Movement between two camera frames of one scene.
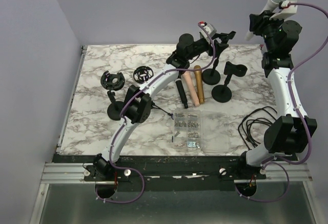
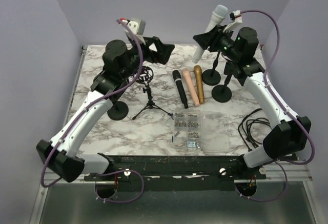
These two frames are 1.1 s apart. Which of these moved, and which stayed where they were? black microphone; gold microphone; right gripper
Moved: right gripper
Stayed: black microphone; gold microphone
